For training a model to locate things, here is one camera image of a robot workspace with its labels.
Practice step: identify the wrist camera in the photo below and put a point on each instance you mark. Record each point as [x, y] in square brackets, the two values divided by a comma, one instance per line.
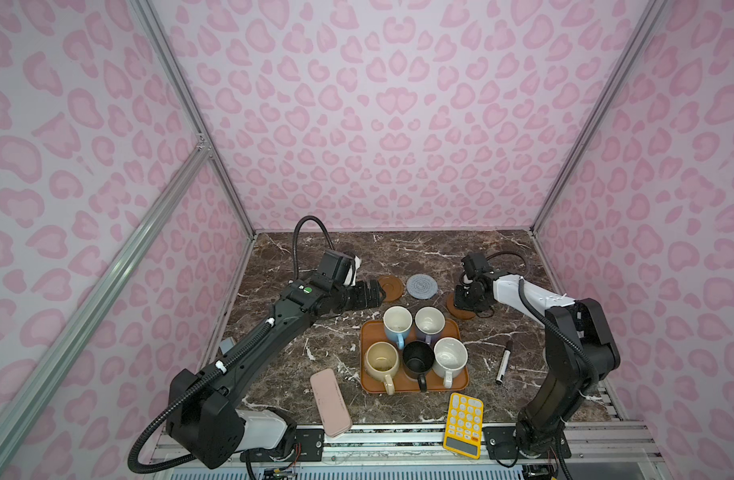
[475, 264]
[336, 269]

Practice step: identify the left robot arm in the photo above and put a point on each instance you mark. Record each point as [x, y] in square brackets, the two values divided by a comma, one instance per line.
[209, 424]

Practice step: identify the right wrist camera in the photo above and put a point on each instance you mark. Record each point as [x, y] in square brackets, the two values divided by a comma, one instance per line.
[475, 264]

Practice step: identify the yellow calculator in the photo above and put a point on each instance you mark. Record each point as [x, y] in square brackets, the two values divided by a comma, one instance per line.
[463, 427]

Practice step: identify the black and white marker pen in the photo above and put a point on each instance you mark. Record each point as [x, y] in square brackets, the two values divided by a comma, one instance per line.
[505, 359]

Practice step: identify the black mug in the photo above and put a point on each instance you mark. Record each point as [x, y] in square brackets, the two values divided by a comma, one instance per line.
[418, 360]

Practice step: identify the small grey white device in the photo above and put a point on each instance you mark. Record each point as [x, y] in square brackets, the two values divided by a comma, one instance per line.
[226, 345]

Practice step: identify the olive beige glazed mug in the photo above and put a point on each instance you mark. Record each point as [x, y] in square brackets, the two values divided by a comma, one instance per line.
[382, 363]

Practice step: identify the light blue mug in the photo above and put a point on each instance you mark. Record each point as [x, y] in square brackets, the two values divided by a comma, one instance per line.
[397, 324]

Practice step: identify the aluminium frame strut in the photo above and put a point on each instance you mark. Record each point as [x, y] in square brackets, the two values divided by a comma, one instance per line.
[22, 413]

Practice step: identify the pink eyeglass case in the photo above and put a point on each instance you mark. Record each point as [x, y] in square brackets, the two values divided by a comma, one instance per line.
[335, 418]

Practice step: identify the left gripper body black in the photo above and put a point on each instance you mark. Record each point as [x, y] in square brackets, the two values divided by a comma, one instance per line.
[356, 296]

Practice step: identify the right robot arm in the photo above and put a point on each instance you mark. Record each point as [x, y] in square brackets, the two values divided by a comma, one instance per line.
[579, 351]

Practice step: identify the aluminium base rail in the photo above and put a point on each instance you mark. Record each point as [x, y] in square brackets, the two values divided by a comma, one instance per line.
[595, 450]

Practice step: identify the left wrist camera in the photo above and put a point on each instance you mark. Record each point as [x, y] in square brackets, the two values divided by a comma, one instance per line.
[336, 269]

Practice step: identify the grey-blue felt coaster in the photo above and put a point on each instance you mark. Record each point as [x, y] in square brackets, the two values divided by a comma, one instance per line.
[421, 286]

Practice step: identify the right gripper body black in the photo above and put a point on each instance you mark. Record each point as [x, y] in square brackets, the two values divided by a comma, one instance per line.
[467, 299]

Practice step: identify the white speckled mug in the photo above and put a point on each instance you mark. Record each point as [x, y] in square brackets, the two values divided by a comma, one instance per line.
[450, 359]

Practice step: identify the lilac mug white inside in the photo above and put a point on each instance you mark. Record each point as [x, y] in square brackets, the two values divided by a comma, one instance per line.
[429, 324]

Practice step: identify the brown wooden round coaster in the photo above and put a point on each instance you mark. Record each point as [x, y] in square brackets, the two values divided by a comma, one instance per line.
[392, 286]

